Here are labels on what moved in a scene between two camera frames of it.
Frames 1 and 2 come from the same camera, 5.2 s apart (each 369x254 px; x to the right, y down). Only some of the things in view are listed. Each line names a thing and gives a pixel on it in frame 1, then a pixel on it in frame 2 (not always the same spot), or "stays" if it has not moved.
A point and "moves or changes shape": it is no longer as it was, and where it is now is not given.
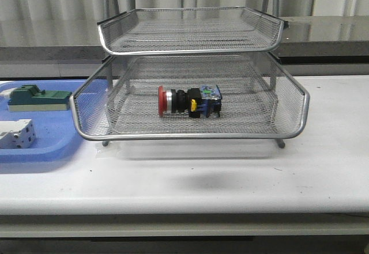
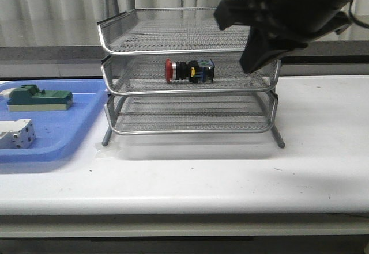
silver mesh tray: x=191 y=30 stays
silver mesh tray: x=118 y=101 moves or changes shape
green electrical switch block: x=28 y=98 stays
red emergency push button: x=204 y=102 -> x=202 y=71
